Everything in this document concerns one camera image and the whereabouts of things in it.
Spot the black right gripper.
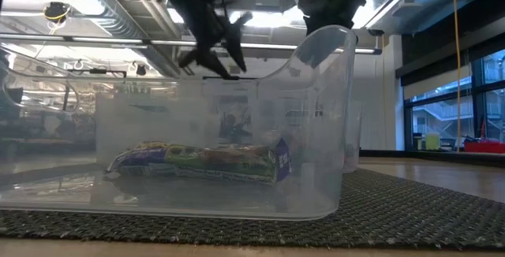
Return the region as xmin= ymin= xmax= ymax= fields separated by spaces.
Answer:
xmin=281 ymin=0 xmax=382 ymax=69

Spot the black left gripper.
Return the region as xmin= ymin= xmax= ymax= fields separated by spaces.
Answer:
xmin=137 ymin=0 xmax=254 ymax=81

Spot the purple granola bar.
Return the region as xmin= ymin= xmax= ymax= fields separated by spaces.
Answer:
xmin=106 ymin=137 xmax=293 ymax=185

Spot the clear tall plastic container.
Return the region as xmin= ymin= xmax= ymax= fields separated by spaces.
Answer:
xmin=342 ymin=99 xmax=364 ymax=173

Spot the long ceiling light bar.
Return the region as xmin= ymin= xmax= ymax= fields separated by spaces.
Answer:
xmin=0 ymin=32 xmax=383 ymax=55

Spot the yellow green container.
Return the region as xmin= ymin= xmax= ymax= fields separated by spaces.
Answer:
xmin=425 ymin=132 xmax=441 ymax=151

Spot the clear wide plastic container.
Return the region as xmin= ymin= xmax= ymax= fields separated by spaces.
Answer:
xmin=0 ymin=24 xmax=358 ymax=222

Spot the dark grey woven mat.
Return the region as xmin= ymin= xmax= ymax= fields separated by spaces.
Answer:
xmin=0 ymin=168 xmax=505 ymax=250

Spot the red bin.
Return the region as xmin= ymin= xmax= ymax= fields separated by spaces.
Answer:
xmin=463 ymin=140 xmax=505 ymax=155

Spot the silver ventilation duct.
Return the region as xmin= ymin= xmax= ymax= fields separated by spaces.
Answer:
xmin=35 ymin=0 xmax=185 ymax=77

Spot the yellow power cord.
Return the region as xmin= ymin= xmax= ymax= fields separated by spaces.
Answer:
xmin=451 ymin=0 xmax=463 ymax=152

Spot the black yellow cable reel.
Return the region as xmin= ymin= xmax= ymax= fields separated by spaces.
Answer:
xmin=43 ymin=1 xmax=72 ymax=24

